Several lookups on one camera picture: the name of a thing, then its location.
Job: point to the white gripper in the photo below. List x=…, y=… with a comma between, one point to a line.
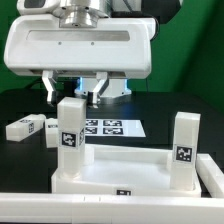
x=36, y=45

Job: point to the white desk top panel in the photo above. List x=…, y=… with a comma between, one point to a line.
x=126, y=171

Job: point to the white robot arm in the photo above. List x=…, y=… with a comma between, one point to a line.
x=87, y=13

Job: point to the white tag sheet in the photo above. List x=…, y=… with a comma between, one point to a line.
x=114, y=127

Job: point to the white front fence bar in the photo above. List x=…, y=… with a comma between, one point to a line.
x=91, y=209

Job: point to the white fence bar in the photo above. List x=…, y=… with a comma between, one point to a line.
x=211, y=175
x=91, y=209

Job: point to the white right fence bar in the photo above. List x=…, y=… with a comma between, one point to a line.
x=211, y=175

